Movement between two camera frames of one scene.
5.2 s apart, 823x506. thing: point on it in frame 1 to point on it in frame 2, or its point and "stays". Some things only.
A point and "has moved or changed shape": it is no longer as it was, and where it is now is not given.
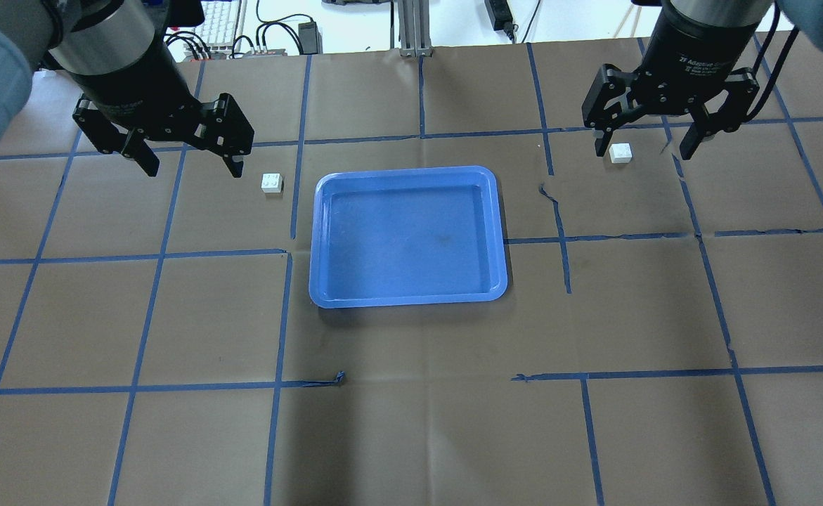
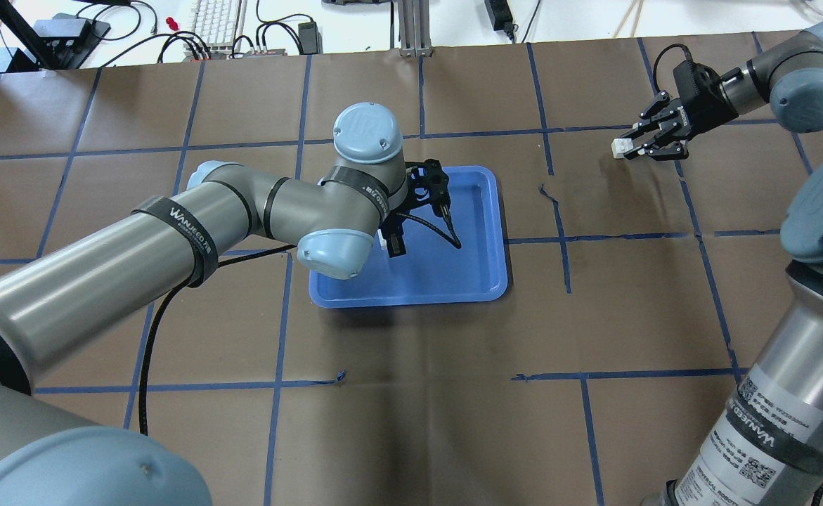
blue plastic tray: (407, 236) stays
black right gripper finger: (705, 126) to (675, 150)
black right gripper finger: (605, 124) to (644, 127)
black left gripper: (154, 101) to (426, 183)
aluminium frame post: (414, 25) stays
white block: (272, 183) has moved or changed shape
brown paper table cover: (673, 332) stays
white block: (620, 153) stays
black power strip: (500, 16) stays
